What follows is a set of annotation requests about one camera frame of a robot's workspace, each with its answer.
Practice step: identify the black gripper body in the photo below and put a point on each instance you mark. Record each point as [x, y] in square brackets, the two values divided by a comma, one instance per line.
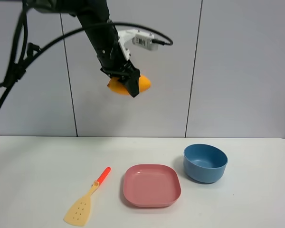
[113, 63]

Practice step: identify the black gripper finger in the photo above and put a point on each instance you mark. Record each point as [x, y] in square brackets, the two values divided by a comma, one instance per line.
[131, 82]

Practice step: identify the yellow orange mango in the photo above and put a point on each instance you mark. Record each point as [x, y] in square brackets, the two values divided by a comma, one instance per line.
[115, 86]

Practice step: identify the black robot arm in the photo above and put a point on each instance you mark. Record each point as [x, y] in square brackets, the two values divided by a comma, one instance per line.
[104, 39]

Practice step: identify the pink square plate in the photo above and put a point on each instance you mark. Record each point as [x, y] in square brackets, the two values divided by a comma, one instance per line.
[151, 186]

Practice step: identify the blue plastic bowl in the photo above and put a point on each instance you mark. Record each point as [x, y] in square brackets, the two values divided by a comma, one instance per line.
[204, 163]

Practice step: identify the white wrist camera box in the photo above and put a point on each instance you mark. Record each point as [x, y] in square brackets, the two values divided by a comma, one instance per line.
[138, 38]

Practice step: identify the yellow spatula with orange handle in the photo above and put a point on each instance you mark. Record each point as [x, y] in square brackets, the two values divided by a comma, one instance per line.
[79, 213]

